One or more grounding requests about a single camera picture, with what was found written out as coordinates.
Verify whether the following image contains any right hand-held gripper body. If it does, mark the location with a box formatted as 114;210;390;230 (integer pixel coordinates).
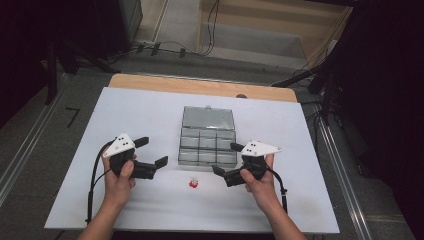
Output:
223;140;283;188

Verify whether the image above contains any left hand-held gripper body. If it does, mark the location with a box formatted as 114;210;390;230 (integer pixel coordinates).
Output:
102;132;157;181

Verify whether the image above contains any clear plastic compartment box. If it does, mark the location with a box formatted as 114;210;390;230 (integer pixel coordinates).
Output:
177;105;238;168

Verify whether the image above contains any person's right hand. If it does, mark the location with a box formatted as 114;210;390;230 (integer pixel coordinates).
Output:
239;153;276;208

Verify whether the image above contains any person's left hand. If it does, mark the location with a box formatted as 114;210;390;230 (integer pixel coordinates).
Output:
101;148;138;209

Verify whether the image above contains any white table board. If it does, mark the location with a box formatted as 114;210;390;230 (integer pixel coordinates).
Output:
44;87;340;234

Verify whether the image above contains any wooden table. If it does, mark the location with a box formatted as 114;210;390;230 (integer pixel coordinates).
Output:
108;73;298;103

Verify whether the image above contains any black stand leg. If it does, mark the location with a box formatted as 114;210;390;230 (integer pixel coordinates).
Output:
270;66;321;88

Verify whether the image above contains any black metal stand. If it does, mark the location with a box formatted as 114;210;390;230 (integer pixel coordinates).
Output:
43;33;122;106

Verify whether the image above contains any dark grey cabinet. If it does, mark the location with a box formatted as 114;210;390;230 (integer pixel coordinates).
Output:
96;0;144;58

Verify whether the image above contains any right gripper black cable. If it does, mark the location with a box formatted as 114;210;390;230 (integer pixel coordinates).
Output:
265;164;289;214

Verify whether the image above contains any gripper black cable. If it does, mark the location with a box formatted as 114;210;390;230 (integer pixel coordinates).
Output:
85;141;114;225
265;164;289;214

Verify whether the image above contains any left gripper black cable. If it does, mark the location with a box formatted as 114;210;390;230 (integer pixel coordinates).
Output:
85;141;114;225

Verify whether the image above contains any metal floor rail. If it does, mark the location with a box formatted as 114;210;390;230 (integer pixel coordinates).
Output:
313;103;375;240
0;73;71;206

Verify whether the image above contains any hanging black cable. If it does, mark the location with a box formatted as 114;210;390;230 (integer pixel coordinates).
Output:
199;0;221;57

